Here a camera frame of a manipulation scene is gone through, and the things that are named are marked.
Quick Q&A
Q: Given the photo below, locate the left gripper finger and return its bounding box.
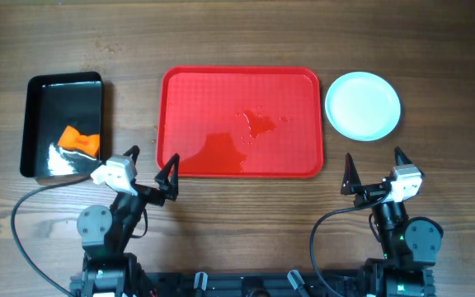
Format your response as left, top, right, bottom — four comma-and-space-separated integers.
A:
123, 145, 140, 164
154, 153, 180, 194

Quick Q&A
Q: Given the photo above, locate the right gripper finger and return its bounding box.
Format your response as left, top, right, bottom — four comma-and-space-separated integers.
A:
341, 153, 362, 195
394, 146, 412, 166

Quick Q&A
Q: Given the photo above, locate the orange sponge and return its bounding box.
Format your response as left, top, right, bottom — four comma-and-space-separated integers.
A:
58, 125, 100, 158

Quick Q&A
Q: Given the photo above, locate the light blue plate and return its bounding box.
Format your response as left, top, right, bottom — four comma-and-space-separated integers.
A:
324, 72, 402, 142

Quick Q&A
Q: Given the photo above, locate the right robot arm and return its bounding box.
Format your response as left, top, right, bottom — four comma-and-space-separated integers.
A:
341, 147, 444, 297

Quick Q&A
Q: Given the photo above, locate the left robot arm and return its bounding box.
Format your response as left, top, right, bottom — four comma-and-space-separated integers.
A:
70, 146, 180, 297

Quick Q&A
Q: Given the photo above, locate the red plastic tray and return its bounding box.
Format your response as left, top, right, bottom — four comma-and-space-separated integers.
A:
156, 65, 324, 178

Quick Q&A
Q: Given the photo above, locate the black rectangular water tray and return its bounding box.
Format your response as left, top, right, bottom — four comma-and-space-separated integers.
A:
20, 72, 104, 179

